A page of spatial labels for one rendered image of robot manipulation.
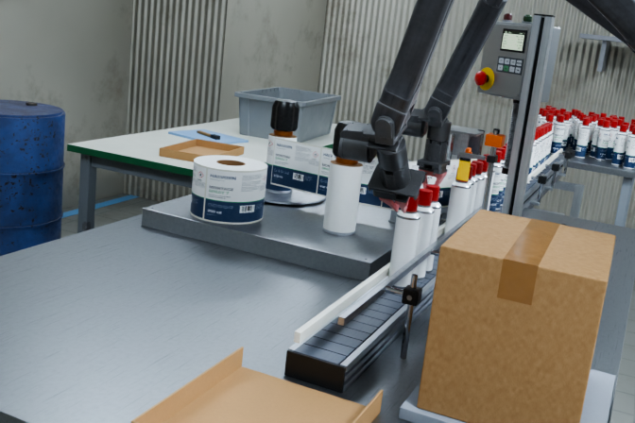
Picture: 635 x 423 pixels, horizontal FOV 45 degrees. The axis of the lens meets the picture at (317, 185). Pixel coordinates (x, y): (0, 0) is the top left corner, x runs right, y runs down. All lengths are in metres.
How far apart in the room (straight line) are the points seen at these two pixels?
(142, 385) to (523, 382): 0.59
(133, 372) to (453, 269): 0.55
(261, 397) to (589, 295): 0.53
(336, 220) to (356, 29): 4.78
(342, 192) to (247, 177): 0.25
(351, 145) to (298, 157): 0.86
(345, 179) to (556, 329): 0.95
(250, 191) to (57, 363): 0.84
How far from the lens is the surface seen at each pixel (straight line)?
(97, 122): 5.54
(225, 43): 5.32
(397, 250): 1.65
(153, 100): 5.64
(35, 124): 3.90
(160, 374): 1.33
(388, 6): 6.61
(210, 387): 1.28
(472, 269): 1.16
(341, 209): 2.00
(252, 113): 3.95
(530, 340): 1.18
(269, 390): 1.29
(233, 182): 1.99
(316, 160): 2.26
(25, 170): 3.93
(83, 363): 1.36
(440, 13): 1.29
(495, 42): 2.05
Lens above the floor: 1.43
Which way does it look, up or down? 12 degrees down
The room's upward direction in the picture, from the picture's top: 6 degrees clockwise
